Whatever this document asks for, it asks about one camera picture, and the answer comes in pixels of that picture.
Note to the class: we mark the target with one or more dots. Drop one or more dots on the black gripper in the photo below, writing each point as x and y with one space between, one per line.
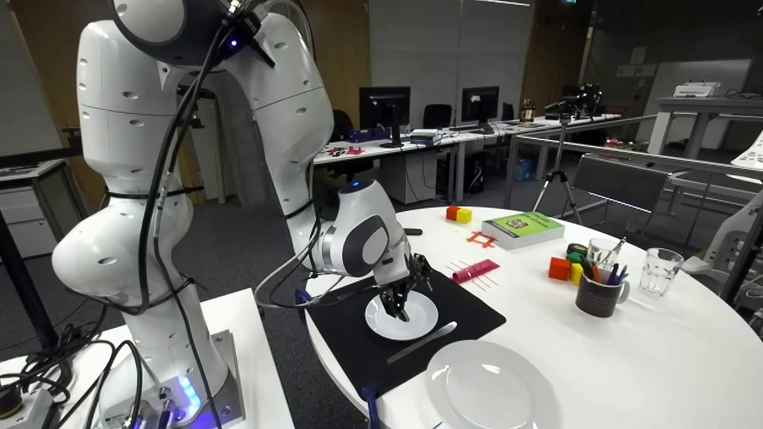
397 293

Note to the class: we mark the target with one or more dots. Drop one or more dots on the small white plate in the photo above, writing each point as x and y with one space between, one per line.
419 318

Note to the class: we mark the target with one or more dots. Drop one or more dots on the white robot base table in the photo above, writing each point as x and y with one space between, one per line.
178 365

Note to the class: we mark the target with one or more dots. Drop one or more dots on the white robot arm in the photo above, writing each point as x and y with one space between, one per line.
138 75

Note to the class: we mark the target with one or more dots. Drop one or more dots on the large white plate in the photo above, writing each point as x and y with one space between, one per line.
477 385

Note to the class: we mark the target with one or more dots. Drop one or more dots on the silver knife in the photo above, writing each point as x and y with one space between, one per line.
423 341

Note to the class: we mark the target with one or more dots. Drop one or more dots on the black placemat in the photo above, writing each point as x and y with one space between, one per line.
364 354

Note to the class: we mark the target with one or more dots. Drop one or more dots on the blue clamp right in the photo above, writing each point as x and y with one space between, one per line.
367 393

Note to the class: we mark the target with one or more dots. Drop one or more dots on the blue clamp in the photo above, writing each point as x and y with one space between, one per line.
367 393
304 299

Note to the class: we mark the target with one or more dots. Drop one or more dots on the blue clamp left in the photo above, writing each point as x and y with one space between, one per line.
304 299

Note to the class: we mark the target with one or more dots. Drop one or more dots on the red yellow cube pair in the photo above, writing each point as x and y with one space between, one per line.
458 215

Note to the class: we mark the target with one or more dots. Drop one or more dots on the green book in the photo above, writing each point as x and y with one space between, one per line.
524 230

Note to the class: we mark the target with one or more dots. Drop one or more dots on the orange yellow green blocks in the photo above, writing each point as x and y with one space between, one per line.
570 266

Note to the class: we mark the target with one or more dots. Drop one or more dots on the dark pen cup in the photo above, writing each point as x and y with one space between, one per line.
603 278

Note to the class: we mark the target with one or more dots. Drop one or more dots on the left computer monitor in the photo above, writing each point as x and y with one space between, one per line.
384 111

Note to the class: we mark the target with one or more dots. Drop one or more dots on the computer monitor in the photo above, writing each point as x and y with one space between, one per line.
384 111
481 105

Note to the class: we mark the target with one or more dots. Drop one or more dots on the right computer monitor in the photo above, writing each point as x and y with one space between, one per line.
481 105

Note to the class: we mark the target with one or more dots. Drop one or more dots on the clear drinking glass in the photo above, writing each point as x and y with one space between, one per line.
659 270

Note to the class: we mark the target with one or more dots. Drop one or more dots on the camera tripod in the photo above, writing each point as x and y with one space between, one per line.
582 103

